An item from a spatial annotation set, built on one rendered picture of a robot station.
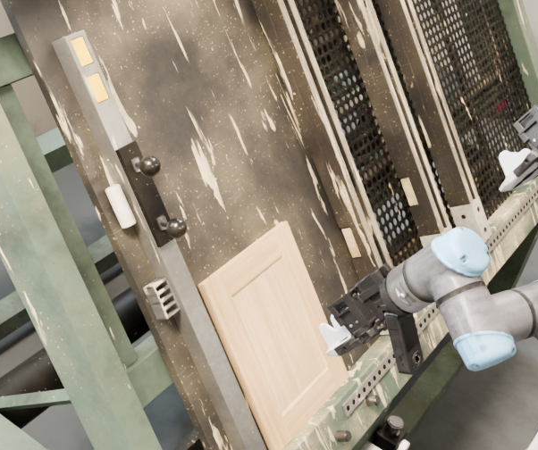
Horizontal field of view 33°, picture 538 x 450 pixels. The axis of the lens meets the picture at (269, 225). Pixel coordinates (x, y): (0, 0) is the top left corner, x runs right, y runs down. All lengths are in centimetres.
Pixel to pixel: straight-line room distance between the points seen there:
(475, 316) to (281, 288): 79
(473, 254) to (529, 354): 260
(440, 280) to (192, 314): 62
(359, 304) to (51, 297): 52
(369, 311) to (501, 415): 218
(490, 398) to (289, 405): 170
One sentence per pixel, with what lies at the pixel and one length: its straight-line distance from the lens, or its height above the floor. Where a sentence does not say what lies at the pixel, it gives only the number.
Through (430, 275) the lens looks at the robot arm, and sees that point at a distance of 130.
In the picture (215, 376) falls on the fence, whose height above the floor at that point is 110.
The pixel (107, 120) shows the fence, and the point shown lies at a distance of 169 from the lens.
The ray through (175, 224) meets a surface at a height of 143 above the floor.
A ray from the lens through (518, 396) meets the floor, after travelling 367.
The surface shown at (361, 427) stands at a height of 83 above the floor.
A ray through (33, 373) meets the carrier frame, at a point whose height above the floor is 72.
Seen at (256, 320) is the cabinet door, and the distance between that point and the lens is 193.
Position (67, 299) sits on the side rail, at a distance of 156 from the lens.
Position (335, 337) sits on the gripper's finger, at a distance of 148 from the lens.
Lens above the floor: 239
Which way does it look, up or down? 36 degrees down
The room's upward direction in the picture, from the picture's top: 13 degrees clockwise
